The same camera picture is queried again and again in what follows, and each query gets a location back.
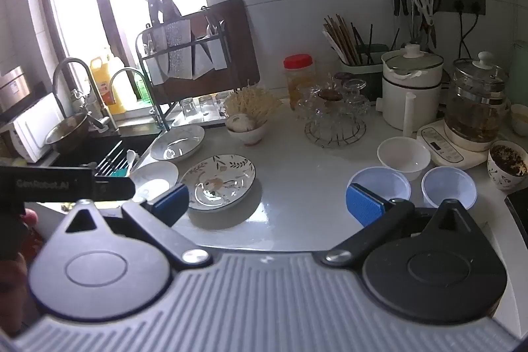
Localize garlic bulb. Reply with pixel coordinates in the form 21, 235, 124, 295
229, 113, 255, 132

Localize bundle of wooden chopsticks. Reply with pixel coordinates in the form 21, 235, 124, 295
323, 14, 364, 66

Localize floral print plate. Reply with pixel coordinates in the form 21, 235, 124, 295
180, 154, 256, 211

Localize stainless steel bowl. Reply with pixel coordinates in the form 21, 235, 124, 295
45, 113, 92, 155

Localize white spoon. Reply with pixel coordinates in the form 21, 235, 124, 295
124, 149, 139, 177

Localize red lid jar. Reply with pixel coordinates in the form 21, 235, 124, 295
283, 54, 316, 112

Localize black power strip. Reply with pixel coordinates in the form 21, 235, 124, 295
433, 0, 487, 16

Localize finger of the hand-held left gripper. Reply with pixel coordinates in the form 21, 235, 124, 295
93, 177, 137, 200

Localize silver appliance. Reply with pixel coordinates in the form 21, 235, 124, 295
0, 65, 32, 114

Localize white deep plate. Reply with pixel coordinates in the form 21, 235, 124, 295
149, 124, 206, 163

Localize dark wooden cutting board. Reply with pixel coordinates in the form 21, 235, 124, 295
159, 0, 261, 106

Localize black power cord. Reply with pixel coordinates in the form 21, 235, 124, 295
455, 11, 481, 61

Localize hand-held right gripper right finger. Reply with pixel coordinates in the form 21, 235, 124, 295
322, 183, 476, 267

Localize green chopstick holder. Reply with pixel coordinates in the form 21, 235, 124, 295
339, 44, 391, 89

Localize green bottle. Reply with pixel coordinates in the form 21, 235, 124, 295
133, 72, 151, 104

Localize black metal knife rack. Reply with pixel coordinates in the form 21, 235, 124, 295
136, 21, 230, 127

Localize grey dishcloth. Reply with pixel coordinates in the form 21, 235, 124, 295
165, 20, 195, 80

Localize round wire rack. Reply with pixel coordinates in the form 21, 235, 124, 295
304, 115, 368, 149

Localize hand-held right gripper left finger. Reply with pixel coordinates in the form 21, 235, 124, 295
62, 185, 213, 269

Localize white countertop appliance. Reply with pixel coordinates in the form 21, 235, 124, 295
0, 92, 67, 165

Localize black cooktop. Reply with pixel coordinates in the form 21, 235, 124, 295
504, 191, 528, 238

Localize floral cup with tea leaves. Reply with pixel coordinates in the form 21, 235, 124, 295
487, 140, 528, 191

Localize kitchen scissors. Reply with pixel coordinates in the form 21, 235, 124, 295
412, 0, 438, 48

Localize white electric pot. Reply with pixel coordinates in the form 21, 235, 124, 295
376, 44, 446, 137

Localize pile of glass cups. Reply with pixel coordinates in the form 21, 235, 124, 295
296, 72, 372, 118

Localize person's left hand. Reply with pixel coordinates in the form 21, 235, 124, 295
0, 208, 44, 336

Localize light blue plastic bowl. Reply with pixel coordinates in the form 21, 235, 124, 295
347, 166, 412, 209
421, 166, 478, 209

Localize white ceramic bowl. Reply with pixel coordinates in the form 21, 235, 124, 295
377, 137, 432, 182

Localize tall chrome faucet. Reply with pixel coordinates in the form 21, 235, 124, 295
52, 57, 118, 131

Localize yellow detergent bottle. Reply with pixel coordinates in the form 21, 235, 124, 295
90, 55, 129, 114

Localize small chrome faucet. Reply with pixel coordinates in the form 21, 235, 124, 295
109, 67, 170, 131

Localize plain white plate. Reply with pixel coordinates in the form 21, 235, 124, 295
129, 161, 180, 205

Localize black knife handles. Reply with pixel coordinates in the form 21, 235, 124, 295
145, 0, 182, 27

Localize white kettle base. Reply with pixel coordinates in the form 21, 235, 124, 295
416, 121, 496, 171

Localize white cup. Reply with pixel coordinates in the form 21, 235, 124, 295
509, 104, 528, 137

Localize clear drinking glass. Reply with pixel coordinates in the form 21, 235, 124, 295
198, 95, 219, 121
179, 98, 197, 123

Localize white bowl with brown rim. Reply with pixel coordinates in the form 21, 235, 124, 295
226, 117, 269, 147

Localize glass kettle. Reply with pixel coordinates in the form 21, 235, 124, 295
445, 51, 512, 143

